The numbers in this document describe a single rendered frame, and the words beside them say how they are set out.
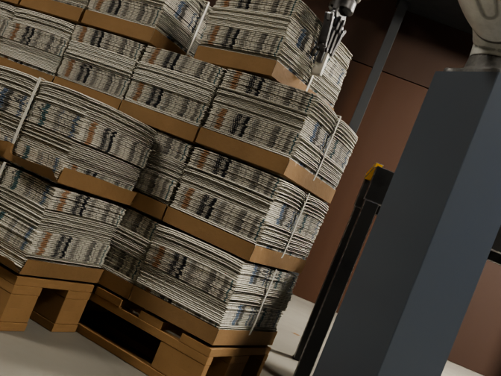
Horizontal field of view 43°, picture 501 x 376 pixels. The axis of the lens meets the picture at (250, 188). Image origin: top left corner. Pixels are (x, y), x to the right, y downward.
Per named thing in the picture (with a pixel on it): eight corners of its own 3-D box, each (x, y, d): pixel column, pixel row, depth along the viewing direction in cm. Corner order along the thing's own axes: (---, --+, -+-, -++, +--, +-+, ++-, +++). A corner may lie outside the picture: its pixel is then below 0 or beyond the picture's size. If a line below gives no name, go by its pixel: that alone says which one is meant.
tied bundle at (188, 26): (148, 43, 188) (179, -28, 189) (77, 22, 201) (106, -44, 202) (209, 88, 222) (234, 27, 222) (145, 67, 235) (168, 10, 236)
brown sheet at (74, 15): (77, 21, 202) (83, 8, 202) (18, 4, 216) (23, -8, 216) (146, 66, 235) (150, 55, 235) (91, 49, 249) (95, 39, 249)
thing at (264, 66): (271, 75, 170) (276, 60, 170) (192, 58, 186) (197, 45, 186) (297, 96, 183) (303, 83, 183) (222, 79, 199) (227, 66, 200)
